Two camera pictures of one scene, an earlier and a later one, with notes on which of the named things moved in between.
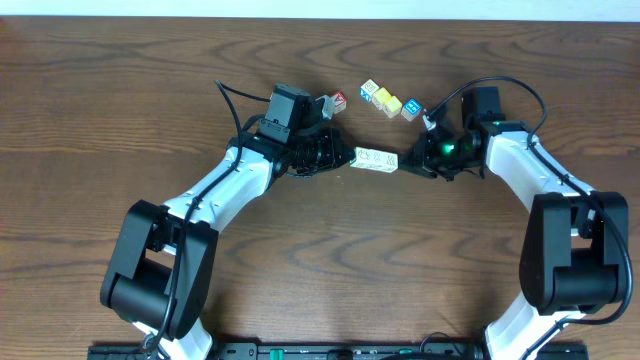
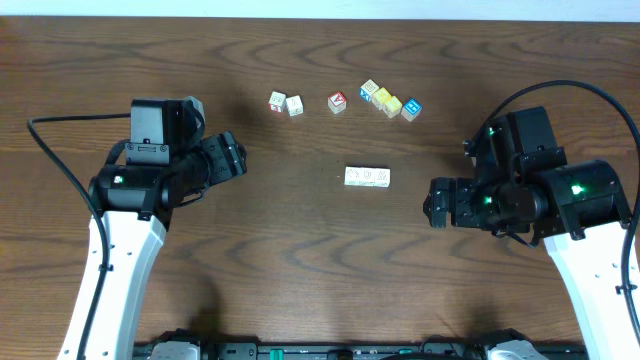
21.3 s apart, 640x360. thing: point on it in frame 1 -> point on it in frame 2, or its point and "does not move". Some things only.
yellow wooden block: x=381 y=97 does not move
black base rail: x=350 y=351 does not move
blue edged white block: x=368 y=89 does not move
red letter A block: x=340 y=102 does not move
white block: x=376 y=159 -> x=367 y=176
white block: x=389 y=161 -> x=382 y=177
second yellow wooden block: x=393 y=107 does not move
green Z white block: x=363 y=158 -> x=353 y=176
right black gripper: x=422 y=158 -> x=468 y=190
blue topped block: x=411 y=109 does not move
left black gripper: x=344 y=152 -> x=207 y=154
